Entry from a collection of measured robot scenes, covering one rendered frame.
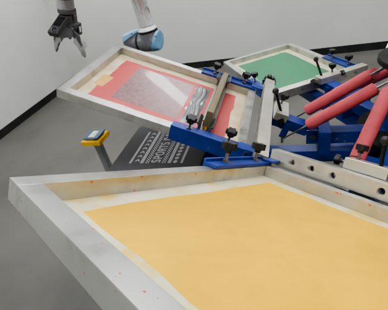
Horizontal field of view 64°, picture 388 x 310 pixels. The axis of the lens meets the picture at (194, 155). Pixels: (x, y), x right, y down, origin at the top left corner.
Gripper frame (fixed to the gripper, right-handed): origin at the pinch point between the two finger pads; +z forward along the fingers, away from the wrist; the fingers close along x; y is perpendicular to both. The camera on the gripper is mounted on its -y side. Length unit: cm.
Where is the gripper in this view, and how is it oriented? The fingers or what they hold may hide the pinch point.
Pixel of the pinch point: (69, 55)
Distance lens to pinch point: 164.0
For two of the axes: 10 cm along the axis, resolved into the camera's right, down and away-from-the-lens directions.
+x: -9.7, -2.2, 1.3
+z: -1.0, 7.8, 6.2
